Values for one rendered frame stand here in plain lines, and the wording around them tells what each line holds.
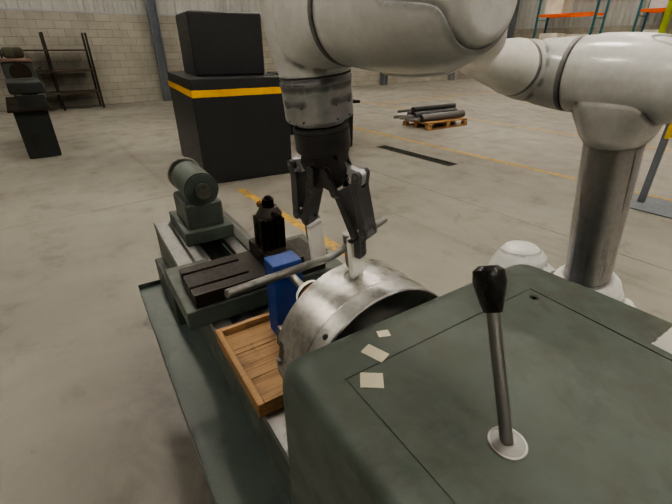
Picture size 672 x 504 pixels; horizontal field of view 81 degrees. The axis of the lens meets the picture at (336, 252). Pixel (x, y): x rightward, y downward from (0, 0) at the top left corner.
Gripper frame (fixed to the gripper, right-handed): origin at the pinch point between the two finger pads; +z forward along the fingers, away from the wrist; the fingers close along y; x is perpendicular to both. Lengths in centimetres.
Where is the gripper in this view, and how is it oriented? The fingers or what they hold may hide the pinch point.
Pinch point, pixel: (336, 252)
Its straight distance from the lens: 62.2
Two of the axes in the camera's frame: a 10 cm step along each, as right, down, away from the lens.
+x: 6.5, -4.5, 6.1
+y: 7.5, 2.8, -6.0
